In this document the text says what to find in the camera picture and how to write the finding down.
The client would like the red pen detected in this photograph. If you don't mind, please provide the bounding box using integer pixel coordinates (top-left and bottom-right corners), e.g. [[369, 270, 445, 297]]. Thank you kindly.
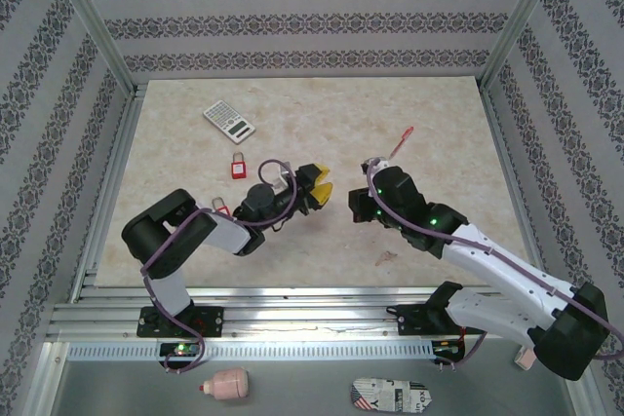
[[388, 126, 415, 161]]

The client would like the white calculator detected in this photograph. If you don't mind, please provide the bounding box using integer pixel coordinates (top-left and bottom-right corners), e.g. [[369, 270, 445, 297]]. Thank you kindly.
[[203, 99, 256, 145]]

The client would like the patterned pencil case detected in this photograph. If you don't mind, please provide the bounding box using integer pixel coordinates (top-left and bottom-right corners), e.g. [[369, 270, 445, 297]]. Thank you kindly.
[[349, 376, 433, 415]]

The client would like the pink bottle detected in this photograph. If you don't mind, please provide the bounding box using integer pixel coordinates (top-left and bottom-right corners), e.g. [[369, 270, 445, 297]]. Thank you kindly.
[[198, 367, 251, 400]]

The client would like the pink white small box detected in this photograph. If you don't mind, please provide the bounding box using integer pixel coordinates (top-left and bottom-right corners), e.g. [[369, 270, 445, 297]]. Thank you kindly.
[[514, 346, 537, 371]]

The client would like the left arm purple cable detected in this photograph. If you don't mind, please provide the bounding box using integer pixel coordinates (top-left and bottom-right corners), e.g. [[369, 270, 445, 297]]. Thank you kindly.
[[140, 158, 299, 374]]

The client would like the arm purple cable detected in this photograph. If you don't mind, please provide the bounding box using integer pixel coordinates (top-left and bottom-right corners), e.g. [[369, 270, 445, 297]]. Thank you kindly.
[[365, 157, 624, 371], [140, 158, 299, 374]]

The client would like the aluminium table side rail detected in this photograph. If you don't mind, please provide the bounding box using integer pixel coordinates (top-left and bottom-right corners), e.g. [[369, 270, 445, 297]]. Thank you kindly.
[[480, 83, 550, 271], [70, 84, 147, 303]]

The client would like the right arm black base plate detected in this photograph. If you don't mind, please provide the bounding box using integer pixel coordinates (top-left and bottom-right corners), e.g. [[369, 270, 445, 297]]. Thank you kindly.
[[387, 302, 487, 338]]

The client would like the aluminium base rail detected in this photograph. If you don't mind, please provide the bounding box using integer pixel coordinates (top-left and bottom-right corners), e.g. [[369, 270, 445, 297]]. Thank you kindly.
[[46, 284, 586, 339]]

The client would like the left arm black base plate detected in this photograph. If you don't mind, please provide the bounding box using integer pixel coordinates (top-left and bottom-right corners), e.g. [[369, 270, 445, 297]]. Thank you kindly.
[[137, 305, 225, 339]]

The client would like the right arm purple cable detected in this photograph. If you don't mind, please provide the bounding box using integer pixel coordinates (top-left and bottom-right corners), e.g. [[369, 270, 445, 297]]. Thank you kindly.
[[365, 157, 624, 371]]

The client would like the slotted cable duct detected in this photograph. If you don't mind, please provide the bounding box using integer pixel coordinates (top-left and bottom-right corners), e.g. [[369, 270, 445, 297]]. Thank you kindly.
[[66, 340, 435, 361]]

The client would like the aluminium frame post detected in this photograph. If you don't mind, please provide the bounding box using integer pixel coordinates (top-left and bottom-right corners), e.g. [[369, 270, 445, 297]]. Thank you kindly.
[[41, 0, 137, 95], [479, 0, 569, 89]]

